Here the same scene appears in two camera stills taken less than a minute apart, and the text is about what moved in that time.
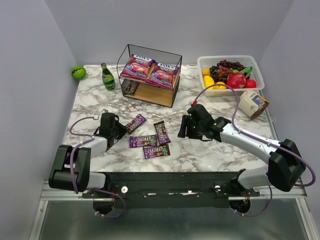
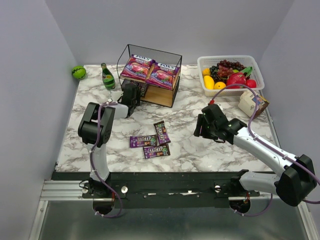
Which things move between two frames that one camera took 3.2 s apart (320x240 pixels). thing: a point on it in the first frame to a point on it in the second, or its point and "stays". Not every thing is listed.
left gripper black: (119, 131) to (132, 95)
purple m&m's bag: (143, 141) stays
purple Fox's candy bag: (137, 68) stays
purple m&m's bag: (156, 151) stays
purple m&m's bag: (162, 136) stays
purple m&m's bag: (135, 123) to (143, 88)
